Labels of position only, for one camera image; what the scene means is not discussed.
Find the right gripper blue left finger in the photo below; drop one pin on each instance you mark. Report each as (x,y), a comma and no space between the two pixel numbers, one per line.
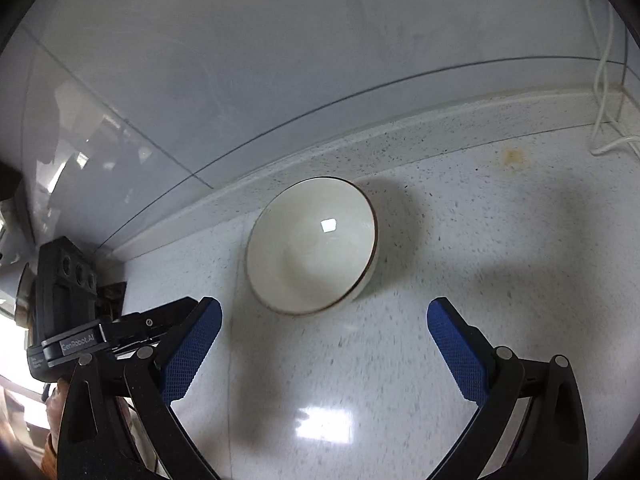
(95,441)

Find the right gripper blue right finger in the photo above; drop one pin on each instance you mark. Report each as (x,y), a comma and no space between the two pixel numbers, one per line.
(551,442)

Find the white bowl gold rim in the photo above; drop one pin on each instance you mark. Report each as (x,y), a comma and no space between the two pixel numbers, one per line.
(313,247)

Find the person's left hand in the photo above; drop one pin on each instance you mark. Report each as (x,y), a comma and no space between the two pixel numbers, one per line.
(55,405)

